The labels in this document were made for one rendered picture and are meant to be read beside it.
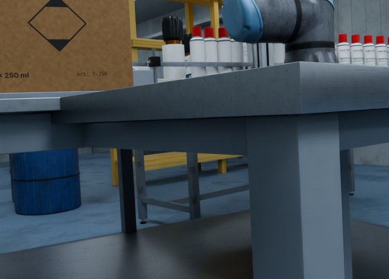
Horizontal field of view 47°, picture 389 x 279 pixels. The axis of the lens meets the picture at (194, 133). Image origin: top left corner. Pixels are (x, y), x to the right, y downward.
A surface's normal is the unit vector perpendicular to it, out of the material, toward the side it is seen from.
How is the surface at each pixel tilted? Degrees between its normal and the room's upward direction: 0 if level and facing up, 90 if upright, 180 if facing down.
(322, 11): 89
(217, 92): 90
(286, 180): 90
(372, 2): 90
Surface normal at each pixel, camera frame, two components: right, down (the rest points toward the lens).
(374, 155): -0.77, 0.07
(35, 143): 0.47, 0.01
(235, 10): -0.90, 0.19
